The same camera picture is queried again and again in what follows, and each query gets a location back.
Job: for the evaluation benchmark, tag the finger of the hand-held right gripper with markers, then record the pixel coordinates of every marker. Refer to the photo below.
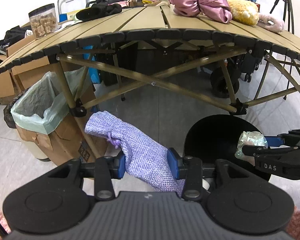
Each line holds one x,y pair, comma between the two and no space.
265,150
273,140

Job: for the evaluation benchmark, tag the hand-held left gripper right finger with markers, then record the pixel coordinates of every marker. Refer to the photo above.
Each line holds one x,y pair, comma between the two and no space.
173,163

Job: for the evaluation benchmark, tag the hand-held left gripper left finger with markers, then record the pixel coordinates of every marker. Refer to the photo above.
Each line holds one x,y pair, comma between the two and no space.
121,166

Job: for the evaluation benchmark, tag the clear plastic bag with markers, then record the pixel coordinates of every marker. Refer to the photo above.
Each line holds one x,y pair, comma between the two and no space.
252,138

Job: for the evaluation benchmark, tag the lavender woven pouch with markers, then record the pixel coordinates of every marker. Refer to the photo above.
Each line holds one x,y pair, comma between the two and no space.
145,150

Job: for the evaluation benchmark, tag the white round foam block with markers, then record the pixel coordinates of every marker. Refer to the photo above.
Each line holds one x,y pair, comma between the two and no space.
206,184

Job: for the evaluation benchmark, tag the black round bin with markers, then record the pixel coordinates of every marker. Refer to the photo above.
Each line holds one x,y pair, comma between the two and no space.
210,140

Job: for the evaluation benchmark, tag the pale lavender fuzzy plush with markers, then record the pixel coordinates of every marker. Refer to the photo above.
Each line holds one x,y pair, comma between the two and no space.
272,23

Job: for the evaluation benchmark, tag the yellow plush toy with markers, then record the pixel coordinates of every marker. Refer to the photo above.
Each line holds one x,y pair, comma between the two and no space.
242,11

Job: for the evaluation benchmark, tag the purple satin bow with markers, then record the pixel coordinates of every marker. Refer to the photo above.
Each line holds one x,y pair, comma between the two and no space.
190,0

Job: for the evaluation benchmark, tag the cardboard box with liner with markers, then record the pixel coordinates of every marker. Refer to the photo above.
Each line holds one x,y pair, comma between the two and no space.
65,140

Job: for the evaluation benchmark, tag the pink shaggy rug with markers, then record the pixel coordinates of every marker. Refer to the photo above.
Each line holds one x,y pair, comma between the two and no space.
298,226

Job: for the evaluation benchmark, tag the black folding wagon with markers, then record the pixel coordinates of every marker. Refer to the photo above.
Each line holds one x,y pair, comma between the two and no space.
223,82

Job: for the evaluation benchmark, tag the pale green bin liner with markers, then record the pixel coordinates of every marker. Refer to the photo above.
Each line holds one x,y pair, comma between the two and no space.
32,120

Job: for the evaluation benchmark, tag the blue plastic container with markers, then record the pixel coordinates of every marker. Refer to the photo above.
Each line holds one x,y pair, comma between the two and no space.
92,65

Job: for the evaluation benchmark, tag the dark round object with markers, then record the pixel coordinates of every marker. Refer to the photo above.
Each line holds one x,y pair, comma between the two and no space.
9,116

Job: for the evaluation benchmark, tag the large cardboard box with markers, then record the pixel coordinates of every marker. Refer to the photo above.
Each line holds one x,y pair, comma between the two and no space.
2,87
30,67

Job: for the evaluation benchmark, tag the black tripod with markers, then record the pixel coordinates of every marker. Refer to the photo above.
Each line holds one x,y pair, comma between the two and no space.
286,0

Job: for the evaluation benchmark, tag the tan slatted folding table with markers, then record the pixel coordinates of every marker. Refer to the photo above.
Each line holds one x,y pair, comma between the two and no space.
145,17

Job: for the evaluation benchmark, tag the white paper sheet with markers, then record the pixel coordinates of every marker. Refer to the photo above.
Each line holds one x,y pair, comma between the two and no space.
65,25

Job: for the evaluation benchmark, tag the black fuzzy cloth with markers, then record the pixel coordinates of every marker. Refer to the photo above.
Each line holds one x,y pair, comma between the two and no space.
100,11

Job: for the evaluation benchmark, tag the pale green box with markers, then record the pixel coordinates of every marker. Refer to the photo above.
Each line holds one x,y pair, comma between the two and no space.
71,15

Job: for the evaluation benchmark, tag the clear snack jar black lid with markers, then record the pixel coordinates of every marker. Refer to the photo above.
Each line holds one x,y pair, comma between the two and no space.
43,22

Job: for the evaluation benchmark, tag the black clothes pile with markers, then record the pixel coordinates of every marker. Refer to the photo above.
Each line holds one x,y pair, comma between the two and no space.
15,33

